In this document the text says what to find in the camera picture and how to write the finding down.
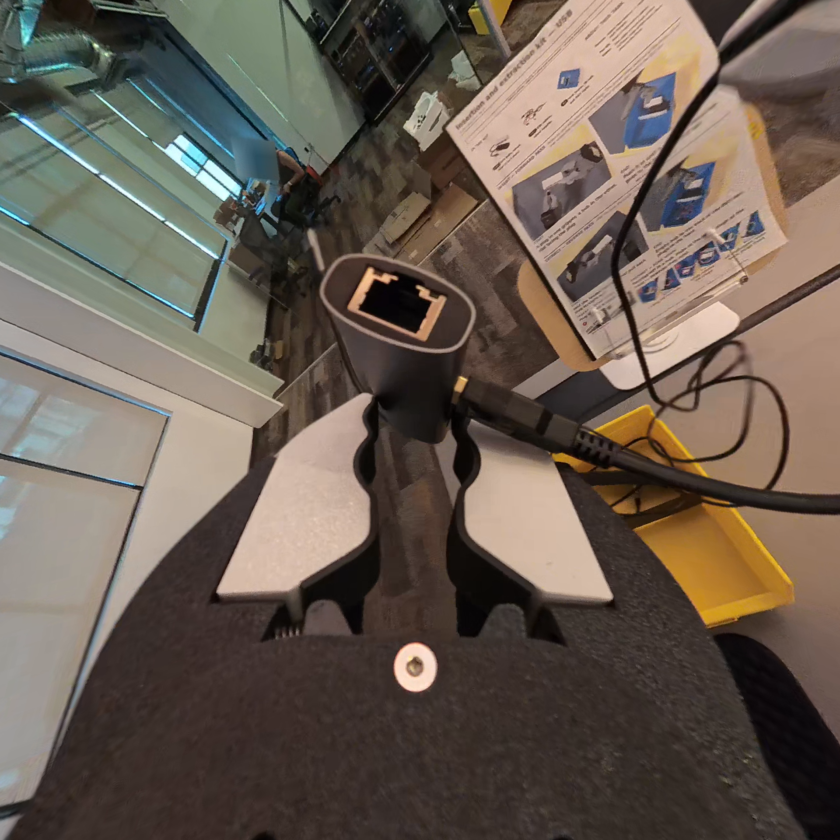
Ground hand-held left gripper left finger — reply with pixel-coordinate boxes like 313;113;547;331
215;394;382;603

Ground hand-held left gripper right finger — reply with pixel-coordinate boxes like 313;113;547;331
449;420;614;605

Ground gold plug usb cable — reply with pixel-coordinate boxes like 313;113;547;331
451;0;840;516

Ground grey metal usb hub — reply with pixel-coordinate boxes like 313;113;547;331
319;254;476;444

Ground yellow plastic bin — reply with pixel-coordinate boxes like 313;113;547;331
554;405;795;627

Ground wooden sheet board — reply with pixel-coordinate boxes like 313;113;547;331
518;85;788;371

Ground large glass window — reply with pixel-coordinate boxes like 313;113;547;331
0;354;173;808

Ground white stand base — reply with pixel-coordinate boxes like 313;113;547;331
600;302;741;389

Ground flattened cardboard sheets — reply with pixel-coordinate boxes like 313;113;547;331
364;164;480;263

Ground black mesh wrist pad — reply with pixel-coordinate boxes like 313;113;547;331
715;633;840;840

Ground printed instruction sheet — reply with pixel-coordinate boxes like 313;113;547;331
446;0;788;358

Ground black storage rack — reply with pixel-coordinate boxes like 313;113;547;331
318;0;434;122

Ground yellow floor bin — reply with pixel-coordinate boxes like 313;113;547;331
469;0;513;37

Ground silver air duct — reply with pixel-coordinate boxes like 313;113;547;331
0;0;126;86

